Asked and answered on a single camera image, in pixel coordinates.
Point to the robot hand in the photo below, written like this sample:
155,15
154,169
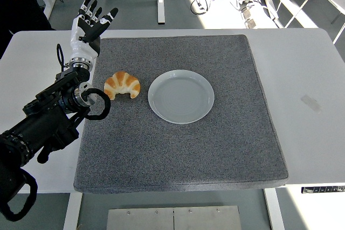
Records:
82,48

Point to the croissant bread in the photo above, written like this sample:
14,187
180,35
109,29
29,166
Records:
121,82

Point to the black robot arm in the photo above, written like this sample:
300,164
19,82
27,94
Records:
40,127

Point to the pale grey round plate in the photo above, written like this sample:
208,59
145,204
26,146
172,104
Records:
181,98

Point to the grey metal plate with screws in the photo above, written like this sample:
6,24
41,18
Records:
172,219

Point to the person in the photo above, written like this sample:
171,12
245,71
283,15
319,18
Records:
16,17

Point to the grey speckled mat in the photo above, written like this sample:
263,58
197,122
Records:
175,154

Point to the white table leg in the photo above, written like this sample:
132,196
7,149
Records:
72,211
274,211

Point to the clear tape piece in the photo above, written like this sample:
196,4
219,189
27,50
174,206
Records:
311,104

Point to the table height control panel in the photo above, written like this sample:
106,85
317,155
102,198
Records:
323,189

